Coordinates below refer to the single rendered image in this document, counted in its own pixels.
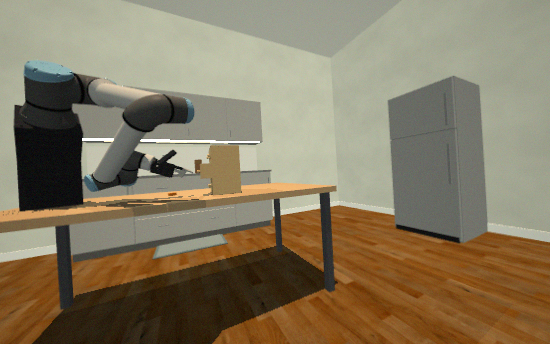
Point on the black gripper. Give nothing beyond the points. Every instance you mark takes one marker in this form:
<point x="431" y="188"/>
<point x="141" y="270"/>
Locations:
<point x="167" y="169"/>

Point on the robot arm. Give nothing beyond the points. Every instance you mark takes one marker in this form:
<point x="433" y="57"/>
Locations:
<point x="52" y="87"/>

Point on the tan chest of drawers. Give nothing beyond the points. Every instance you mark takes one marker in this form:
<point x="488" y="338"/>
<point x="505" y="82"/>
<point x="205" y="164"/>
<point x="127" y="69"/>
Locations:
<point x="225" y="162"/>

